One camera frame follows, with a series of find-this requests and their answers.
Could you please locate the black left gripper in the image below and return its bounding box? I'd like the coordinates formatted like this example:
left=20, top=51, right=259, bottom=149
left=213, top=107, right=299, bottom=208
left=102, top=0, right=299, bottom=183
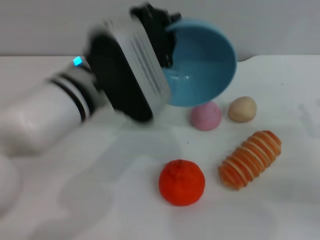
left=129, top=2, right=182, bottom=69

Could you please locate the blue bowl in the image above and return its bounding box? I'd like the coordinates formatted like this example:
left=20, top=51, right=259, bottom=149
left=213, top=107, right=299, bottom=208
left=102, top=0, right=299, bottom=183
left=159, top=17, right=238, bottom=107

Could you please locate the orange mandarin fruit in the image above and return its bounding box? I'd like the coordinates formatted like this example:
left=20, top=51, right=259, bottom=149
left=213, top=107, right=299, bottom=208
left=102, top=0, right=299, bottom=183
left=158, top=159, right=206, bottom=207

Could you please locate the pink round bun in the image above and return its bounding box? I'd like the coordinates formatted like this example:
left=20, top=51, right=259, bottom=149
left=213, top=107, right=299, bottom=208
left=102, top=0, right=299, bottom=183
left=191, top=101, right=223, bottom=131

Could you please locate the beige round bun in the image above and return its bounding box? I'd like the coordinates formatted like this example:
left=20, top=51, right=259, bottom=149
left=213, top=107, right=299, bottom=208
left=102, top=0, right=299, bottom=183
left=227, top=96, right=258, bottom=123

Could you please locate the orange striped bread loaf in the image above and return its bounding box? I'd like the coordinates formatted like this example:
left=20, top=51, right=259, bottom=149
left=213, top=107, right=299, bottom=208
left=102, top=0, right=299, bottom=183
left=217, top=129, right=283, bottom=191

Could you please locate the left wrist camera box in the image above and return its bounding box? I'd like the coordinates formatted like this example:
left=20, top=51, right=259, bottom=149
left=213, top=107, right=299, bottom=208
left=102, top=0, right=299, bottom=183
left=82, top=19, right=173, bottom=125

